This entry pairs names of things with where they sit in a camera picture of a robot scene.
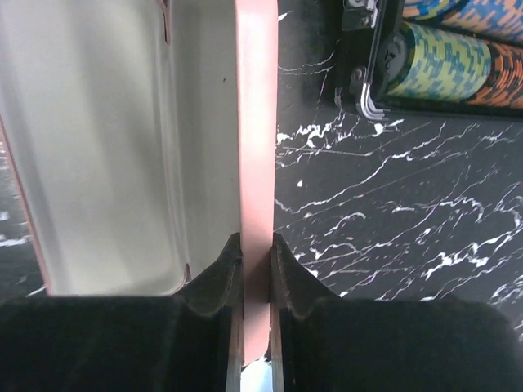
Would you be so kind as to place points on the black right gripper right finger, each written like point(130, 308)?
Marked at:
point(322, 342)

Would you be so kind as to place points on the black poker chip case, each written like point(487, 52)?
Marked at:
point(459, 58)

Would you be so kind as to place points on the pink glasses case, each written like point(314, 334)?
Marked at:
point(142, 135)

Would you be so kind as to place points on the light blue cloth under sunglasses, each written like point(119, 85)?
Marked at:
point(257, 376)

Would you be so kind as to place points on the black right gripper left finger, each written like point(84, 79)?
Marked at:
point(191, 340)

